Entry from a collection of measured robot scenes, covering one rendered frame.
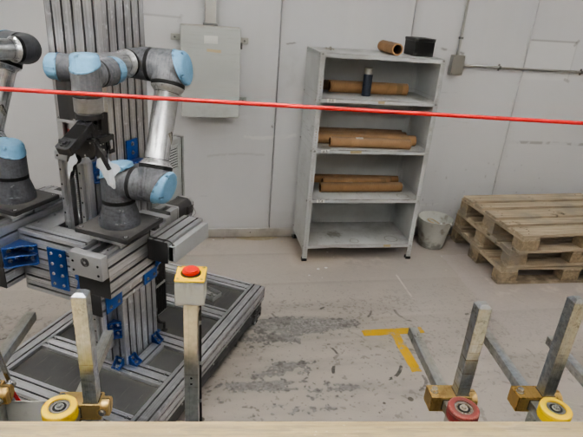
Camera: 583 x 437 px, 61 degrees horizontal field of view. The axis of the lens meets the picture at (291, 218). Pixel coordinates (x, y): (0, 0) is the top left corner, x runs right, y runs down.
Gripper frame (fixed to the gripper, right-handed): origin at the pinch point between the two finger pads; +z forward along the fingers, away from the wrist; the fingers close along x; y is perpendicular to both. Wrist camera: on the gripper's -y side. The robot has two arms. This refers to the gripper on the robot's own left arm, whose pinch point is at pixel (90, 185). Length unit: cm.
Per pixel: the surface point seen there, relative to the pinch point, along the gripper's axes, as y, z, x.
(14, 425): -45, 42, -12
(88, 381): -27, 41, -18
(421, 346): 32, 46, -96
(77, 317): -27.5, 21.8, -17.2
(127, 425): -35, 42, -35
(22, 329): -13, 46, 19
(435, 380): 18, 46, -102
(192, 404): -17, 49, -42
